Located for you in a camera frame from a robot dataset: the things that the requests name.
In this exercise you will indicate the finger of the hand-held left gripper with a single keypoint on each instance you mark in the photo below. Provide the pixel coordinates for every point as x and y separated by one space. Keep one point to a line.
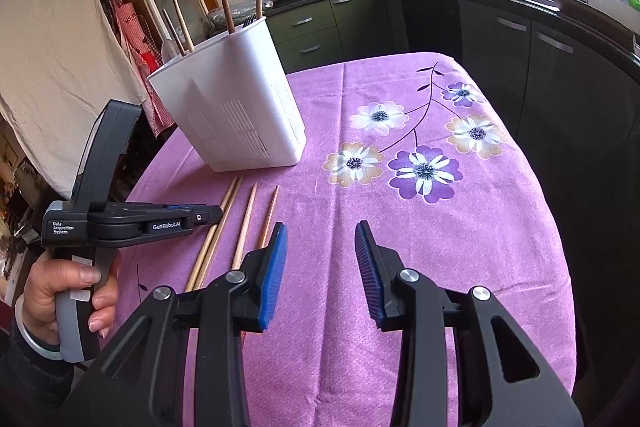
130 209
165 227

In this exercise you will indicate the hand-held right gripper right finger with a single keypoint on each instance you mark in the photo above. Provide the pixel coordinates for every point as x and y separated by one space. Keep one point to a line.
367 267

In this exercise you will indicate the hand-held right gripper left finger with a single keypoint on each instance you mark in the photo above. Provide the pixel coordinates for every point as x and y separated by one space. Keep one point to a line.
272 272

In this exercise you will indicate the light bamboo chopstick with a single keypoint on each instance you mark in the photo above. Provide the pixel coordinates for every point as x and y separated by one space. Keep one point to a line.
210 257
199 259

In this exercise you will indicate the ridged reddish brown chopstick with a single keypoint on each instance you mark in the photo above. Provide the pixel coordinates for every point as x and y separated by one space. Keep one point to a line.
269 217

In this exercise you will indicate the clear plastic spoon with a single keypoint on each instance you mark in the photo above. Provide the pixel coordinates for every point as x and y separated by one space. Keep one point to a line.
169 49

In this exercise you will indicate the white plastic utensil holder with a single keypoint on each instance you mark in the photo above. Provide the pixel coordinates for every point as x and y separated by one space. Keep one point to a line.
225 117

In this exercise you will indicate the person's left forearm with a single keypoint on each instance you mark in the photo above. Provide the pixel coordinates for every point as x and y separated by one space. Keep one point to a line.
25 387

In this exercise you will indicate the person's left hand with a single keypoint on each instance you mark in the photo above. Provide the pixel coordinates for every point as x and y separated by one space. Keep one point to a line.
42 302

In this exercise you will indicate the red checkered apron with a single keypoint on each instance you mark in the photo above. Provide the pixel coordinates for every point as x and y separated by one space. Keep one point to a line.
132 27

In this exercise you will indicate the white hanging cloth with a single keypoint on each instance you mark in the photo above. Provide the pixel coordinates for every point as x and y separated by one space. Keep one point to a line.
50 32

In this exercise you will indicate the purple floral tablecloth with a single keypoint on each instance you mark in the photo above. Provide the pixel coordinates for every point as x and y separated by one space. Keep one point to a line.
325 132

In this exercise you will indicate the silver bangle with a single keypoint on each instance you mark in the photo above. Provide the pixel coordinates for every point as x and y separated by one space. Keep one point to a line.
30 338

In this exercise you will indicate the green lower cabinet with drawers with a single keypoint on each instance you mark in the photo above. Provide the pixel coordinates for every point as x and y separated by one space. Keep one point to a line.
310 27

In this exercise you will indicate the dark sink base cabinet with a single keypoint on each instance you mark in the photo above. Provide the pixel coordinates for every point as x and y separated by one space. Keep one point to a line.
550 72

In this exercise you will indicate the dark kitchen countertop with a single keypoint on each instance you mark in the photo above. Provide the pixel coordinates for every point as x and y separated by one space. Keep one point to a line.
590 27

